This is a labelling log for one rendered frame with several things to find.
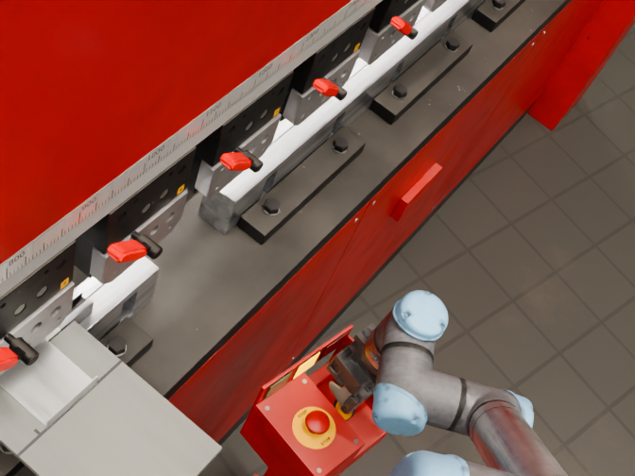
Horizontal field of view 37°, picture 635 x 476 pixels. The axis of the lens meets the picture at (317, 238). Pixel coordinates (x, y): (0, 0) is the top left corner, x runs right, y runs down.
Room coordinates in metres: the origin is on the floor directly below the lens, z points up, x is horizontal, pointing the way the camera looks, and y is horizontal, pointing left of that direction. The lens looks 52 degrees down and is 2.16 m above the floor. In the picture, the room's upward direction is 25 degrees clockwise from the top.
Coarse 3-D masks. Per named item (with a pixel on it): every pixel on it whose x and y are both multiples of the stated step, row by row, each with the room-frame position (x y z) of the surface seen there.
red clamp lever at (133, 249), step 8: (136, 232) 0.64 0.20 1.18; (136, 240) 0.62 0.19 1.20; (144, 240) 0.63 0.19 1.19; (152, 240) 0.64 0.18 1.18; (112, 248) 0.57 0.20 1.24; (120, 248) 0.58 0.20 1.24; (128, 248) 0.58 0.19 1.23; (136, 248) 0.59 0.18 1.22; (144, 248) 0.61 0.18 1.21; (152, 248) 0.63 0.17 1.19; (160, 248) 0.63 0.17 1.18; (112, 256) 0.57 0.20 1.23; (120, 256) 0.57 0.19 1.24; (128, 256) 0.58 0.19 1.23; (136, 256) 0.59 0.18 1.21; (144, 256) 0.61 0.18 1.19; (152, 256) 0.62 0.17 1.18
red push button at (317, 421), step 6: (312, 414) 0.71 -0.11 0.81; (318, 414) 0.72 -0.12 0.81; (324, 414) 0.72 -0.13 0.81; (306, 420) 0.70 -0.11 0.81; (312, 420) 0.70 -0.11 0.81; (318, 420) 0.71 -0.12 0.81; (324, 420) 0.71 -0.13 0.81; (306, 426) 0.69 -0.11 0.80; (312, 426) 0.70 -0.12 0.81; (318, 426) 0.70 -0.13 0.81; (324, 426) 0.70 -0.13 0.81; (312, 432) 0.69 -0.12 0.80; (318, 432) 0.69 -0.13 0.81; (324, 432) 0.70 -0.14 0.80
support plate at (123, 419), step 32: (64, 352) 0.54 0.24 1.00; (96, 352) 0.56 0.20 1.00; (128, 384) 0.54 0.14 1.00; (0, 416) 0.43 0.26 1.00; (32, 416) 0.45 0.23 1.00; (64, 416) 0.46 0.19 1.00; (96, 416) 0.48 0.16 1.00; (128, 416) 0.50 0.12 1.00; (160, 416) 0.52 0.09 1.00; (32, 448) 0.41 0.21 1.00; (64, 448) 0.43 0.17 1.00; (96, 448) 0.44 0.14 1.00; (128, 448) 0.46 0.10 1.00; (160, 448) 0.48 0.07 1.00; (192, 448) 0.50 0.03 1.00
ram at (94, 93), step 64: (0, 0) 0.45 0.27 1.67; (64, 0) 0.51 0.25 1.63; (128, 0) 0.58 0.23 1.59; (192, 0) 0.67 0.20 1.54; (256, 0) 0.79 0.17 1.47; (320, 0) 0.94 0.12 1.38; (0, 64) 0.45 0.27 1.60; (64, 64) 0.51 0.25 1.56; (128, 64) 0.59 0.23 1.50; (192, 64) 0.69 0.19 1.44; (256, 64) 0.83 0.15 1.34; (0, 128) 0.45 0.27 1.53; (64, 128) 0.52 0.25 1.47; (128, 128) 0.60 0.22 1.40; (0, 192) 0.45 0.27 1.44; (64, 192) 0.52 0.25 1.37; (128, 192) 0.62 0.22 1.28; (0, 256) 0.44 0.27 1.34
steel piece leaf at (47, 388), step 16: (48, 352) 0.53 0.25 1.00; (16, 368) 0.49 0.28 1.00; (32, 368) 0.50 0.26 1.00; (48, 368) 0.51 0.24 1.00; (64, 368) 0.52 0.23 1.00; (0, 384) 0.47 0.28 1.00; (16, 384) 0.47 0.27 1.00; (32, 384) 0.48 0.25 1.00; (48, 384) 0.49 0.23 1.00; (64, 384) 0.50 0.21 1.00; (80, 384) 0.51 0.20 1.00; (32, 400) 0.46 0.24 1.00; (48, 400) 0.47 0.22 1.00; (64, 400) 0.48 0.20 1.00; (48, 416) 0.45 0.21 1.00
